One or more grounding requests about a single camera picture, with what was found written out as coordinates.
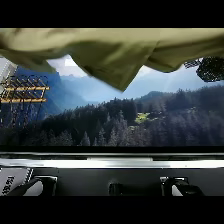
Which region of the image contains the olive green shirt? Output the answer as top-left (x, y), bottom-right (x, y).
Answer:
top-left (0, 27), bottom-right (224, 93)

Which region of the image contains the silver frame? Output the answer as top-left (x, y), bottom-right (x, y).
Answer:
top-left (0, 151), bottom-right (224, 197)

